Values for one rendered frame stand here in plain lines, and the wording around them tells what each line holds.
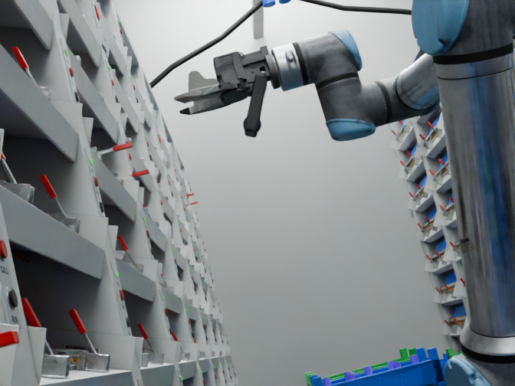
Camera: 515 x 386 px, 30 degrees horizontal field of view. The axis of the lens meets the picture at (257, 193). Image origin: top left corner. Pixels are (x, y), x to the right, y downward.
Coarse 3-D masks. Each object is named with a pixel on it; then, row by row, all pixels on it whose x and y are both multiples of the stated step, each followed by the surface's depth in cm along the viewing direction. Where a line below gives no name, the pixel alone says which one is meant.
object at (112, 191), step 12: (84, 120) 161; (96, 156) 166; (96, 168) 167; (108, 180) 180; (132, 180) 220; (108, 192) 182; (120, 192) 196; (132, 192) 220; (108, 204) 219; (120, 204) 197; (132, 204) 213; (132, 216) 214
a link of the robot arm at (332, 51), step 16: (336, 32) 192; (304, 48) 190; (320, 48) 190; (336, 48) 190; (352, 48) 190; (304, 64) 190; (320, 64) 190; (336, 64) 190; (352, 64) 191; (304, 80) 192; (320, 80) 191
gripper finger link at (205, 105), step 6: (198, 102) 198; (204, 102) 197; (210, 102) 196; (216, 102) 195; (186, 108) 197; (192, 108) 197; (198, 108) 196; (204, 108) 196; (210, 108) 197; (186, 114) 197; (192, 114) 198
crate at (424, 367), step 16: (416, 352) 245; (432, 352) 226; (384, 368) 245; (400, 368) 226; (416, 368) 226; (432, 368) 226; (320, 384) 225; (336, 384) 225; (352, 384) 225; (368, 384) 225; (384, 384) 225; (400, 384) 225; (416, 384) 225
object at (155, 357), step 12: (144, 336) 196; (144, 348) 212; (156, 348) 214; (168, 348) 214; (144, 360) 169; (156, 360) 195; (168, 360) 214; (144, 372) 160; (156, 372) 179; (168, 372) 201; (144, 384) 162; (156, 384) 181; (168, 384) 204
